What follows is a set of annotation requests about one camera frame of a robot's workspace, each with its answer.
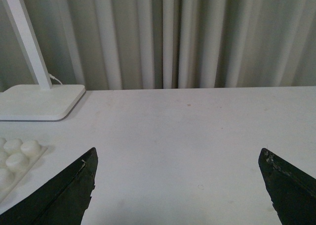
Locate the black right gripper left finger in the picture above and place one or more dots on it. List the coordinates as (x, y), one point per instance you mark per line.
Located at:
(62, 200)

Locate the grey pleated curtain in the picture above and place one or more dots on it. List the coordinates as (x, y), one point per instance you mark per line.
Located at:
(168, 44)

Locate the white studded base plate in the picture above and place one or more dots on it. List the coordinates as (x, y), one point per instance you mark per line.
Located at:
(17, 157)

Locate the white desk lamp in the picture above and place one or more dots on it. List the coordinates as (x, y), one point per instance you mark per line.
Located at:
(43, 101)

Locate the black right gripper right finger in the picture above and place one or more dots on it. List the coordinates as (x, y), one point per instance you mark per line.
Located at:
(292, 191)

